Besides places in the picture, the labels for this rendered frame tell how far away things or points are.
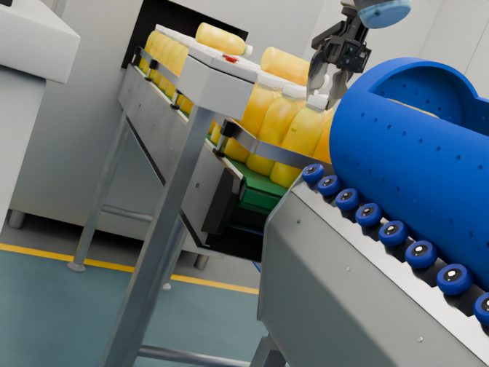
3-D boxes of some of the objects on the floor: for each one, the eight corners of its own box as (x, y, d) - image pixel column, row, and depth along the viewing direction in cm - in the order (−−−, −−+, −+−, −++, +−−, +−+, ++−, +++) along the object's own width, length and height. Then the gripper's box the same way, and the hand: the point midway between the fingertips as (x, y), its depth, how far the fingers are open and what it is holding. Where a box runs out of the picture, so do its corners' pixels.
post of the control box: (57, 494, 146) (199, 103, 126) (57, 482, 150) (195, 99, 130) (73, 495, 148) (217, 108, 128) (73, 483, 151) (212, 105, 131)
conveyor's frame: (89, 546, 136) (232, 177, 118) (65, 245, 284) (126, 61, 266) (276, 552, 155) (423, 234, 136) (161, 267, 302) (225, 96, 284)
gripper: (347, 4, 121) (306, 104, 125) (393, 25, 125) (352, 121, 130) (328, 1, 129) (290, 97, 133) (372, 21, 133) (335, 113, 137)
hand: (318, 100), depth 134 cm, fingers closed on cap, 4 cm apart
